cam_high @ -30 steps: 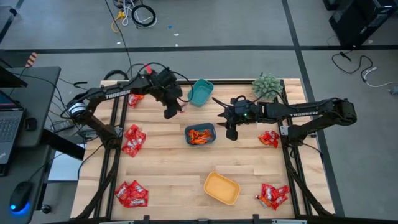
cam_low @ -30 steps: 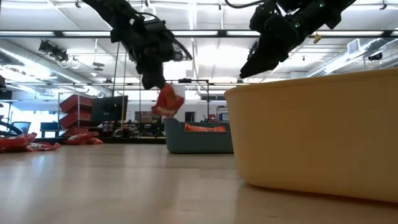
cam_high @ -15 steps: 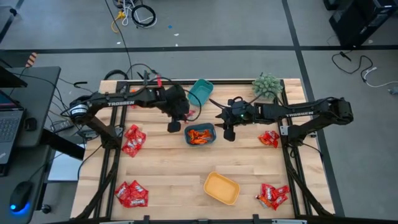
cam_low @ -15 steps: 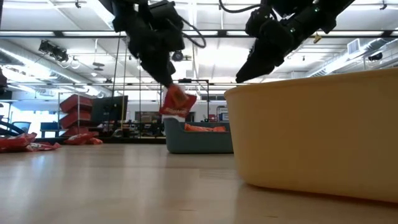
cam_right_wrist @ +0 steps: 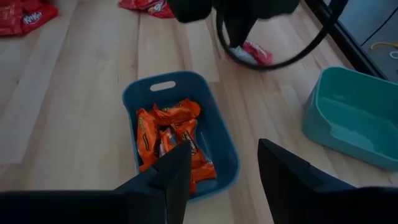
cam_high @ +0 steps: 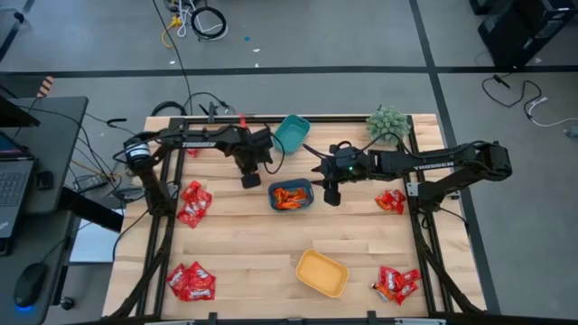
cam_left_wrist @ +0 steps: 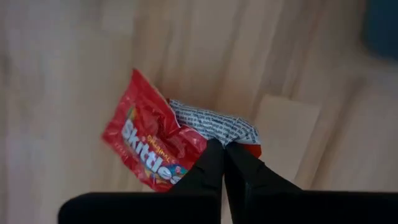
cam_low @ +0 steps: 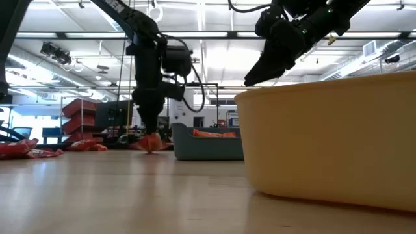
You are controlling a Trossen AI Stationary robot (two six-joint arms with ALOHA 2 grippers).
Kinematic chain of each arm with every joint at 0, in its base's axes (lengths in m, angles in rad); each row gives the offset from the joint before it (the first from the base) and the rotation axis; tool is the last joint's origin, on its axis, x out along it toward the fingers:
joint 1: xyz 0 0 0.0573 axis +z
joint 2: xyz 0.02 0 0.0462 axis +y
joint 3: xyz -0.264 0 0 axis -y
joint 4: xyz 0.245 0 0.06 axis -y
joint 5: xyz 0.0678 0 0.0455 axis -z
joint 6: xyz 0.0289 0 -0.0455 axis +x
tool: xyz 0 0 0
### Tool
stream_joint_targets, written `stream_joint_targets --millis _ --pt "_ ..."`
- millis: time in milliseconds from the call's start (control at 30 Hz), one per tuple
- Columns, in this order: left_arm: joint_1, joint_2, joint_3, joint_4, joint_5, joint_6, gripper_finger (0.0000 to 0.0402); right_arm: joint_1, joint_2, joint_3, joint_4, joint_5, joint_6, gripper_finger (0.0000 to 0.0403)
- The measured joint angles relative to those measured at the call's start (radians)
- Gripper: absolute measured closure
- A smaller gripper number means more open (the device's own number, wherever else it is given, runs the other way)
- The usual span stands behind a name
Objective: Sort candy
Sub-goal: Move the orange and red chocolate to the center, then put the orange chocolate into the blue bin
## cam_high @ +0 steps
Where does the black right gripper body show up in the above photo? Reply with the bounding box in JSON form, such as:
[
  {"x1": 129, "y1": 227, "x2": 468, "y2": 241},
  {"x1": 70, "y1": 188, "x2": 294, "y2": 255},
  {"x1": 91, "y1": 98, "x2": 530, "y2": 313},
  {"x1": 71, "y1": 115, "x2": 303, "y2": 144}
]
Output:
[{"x1": 321, "y1": 146, "x2": 371, "y2": 189}]

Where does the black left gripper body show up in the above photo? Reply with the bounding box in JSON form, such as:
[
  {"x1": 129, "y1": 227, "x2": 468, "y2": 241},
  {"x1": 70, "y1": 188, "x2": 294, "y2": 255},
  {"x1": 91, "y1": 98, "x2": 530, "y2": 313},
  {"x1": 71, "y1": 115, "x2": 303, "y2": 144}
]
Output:
[{"x1": 249, "y1": 127, "x2": 275, "y2": 164}]

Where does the light teal plastic bin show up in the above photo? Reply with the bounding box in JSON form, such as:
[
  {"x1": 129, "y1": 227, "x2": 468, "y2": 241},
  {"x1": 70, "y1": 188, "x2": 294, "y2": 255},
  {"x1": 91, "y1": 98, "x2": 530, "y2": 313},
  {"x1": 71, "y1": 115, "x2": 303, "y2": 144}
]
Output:
[{"x1": 271, "y1": 113, "x2": 312, "y2": 157}]

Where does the dark teal plastic bin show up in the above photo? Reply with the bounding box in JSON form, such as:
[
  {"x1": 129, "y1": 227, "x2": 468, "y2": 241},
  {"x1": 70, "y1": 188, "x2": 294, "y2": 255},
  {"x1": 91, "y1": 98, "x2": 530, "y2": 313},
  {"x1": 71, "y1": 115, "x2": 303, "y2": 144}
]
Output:
[{"x1": 267, "y1": 177, "x2": 316, "y2": 213}]

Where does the yellow plastic bin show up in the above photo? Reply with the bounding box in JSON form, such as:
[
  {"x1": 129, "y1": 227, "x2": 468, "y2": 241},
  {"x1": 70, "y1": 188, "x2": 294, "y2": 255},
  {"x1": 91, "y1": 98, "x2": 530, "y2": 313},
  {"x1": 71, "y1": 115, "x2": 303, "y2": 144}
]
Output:
[{"x1": 295, "y1": 247, "x2": 350, "y2": 299}]

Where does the artificial green potted plant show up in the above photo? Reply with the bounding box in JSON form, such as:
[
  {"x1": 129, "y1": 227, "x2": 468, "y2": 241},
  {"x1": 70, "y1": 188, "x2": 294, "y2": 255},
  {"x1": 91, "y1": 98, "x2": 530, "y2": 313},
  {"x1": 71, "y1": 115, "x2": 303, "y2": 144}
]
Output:
[{"x1": 364, "y1": 105, "x2": 413, "y2": 147}]

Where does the black power adapter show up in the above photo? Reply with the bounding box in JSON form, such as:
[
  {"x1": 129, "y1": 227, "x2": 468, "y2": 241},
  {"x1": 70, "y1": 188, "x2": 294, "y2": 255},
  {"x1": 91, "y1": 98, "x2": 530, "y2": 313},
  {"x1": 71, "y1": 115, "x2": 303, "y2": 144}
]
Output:
[{"x1": 73, "y1": 173, "x2": 110, "y2": 192}]

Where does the black desk leg beam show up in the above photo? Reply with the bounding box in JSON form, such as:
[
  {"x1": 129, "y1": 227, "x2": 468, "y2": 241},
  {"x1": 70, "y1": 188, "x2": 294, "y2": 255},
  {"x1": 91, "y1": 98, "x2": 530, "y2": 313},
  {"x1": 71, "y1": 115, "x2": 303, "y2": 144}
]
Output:
[{"x1": 58, "y1": 185, "x2": 126, "y2": 234}]

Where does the dark grey desk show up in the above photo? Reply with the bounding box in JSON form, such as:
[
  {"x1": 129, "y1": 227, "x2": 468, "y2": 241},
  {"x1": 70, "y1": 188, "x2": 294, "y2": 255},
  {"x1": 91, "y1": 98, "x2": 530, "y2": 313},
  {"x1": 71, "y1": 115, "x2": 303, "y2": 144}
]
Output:
[{"x1": 0, "y1": 96, "x2": 90, "y2": 325}]

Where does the black equipment cabinet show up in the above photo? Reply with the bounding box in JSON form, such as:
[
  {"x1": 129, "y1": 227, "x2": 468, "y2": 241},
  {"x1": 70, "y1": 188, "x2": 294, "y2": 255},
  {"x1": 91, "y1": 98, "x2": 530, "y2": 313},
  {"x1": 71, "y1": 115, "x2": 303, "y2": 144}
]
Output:
[{"x1": 469, "y1": 0, "x2": 578, "y2": 70}]

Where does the small black desk device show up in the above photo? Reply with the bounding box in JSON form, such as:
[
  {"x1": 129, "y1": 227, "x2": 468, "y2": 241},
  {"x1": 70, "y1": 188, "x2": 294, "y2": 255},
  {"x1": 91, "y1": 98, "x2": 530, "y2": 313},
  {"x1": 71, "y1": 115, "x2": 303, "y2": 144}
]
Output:
[{"x1": 35, "y1": 170, "x2": 55, "y2": 191}]

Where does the orange black striped marker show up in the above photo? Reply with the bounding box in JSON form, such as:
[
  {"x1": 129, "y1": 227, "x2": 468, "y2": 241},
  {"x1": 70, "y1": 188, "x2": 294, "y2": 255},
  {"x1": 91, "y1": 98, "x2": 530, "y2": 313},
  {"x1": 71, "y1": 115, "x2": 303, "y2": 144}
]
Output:
[{"x1": 35, "y1": 75, "x2": 56, "y2": 99}]

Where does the grey open laptop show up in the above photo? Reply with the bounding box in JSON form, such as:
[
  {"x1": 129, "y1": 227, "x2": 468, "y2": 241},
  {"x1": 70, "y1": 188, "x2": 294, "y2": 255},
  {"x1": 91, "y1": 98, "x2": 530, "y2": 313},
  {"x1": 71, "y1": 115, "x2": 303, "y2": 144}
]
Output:
[{"x1": 0, "y1": 129, "x2": 37, "y2": 240}]

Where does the black computer mouse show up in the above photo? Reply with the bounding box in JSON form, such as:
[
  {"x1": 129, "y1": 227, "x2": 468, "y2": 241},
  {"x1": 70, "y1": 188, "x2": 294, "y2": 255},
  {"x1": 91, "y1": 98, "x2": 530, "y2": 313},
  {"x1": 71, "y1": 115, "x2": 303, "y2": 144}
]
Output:
[{"x1": 12, "y1": 262, "x2": 50, "y2": 310}]

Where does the black aluminium table frame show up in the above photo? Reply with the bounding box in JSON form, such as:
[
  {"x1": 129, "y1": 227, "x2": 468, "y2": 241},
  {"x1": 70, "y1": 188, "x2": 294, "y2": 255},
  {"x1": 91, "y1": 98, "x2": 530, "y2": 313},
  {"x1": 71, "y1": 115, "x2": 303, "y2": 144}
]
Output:
[{"x1": 106, "y1": 115, "x2": 487, "y2": 325}]

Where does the black looped cable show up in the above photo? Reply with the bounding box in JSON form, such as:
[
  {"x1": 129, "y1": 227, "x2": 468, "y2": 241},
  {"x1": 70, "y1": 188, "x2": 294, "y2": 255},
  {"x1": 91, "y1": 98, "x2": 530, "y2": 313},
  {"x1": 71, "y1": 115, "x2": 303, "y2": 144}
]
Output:
[{"x1": 150, "y1": 99, "x2": 189, "y2": 118}]

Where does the long black floor cable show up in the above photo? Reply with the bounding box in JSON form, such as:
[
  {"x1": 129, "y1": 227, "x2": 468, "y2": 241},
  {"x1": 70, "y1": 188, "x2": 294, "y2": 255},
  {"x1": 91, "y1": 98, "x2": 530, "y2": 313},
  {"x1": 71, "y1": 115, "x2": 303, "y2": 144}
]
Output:
[{"x1": 150, "y1": 0, "x2": 194, "y2": 116}]

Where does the white floor cable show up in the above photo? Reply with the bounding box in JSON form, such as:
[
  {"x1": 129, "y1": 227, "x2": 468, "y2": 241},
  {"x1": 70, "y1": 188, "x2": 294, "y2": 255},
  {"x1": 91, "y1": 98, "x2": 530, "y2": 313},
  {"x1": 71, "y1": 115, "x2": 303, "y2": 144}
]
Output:
[
  {"x1": 176, "y1": 0, "x2": 229, "y2": 42},
  {"x1": 525, "y1": 96, "x2": 578, "y2": 129}
]

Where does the coiled black cable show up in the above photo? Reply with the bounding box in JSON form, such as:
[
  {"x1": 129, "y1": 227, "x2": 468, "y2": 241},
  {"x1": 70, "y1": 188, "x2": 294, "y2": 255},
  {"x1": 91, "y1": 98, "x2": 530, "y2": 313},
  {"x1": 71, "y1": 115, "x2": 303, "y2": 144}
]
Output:
[{"x1": 190, "y1": 5, "x2": 228, "y2": 42}]

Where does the yellow floor cable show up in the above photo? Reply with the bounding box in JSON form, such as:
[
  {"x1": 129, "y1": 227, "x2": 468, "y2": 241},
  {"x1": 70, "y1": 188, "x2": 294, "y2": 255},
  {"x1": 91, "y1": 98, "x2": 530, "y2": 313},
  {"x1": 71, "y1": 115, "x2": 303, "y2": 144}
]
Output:
[{"x1": 161, "y1": 14, "x2": 183, "y2": 50}]

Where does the black floor cable with plug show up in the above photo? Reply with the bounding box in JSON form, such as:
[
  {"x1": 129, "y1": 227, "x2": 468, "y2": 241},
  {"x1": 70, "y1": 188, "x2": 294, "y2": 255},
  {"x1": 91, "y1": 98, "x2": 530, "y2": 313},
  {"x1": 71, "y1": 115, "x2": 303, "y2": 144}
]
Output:
[{"x1": 480, "y1": 73, "x2": 544, "y2": 121}]

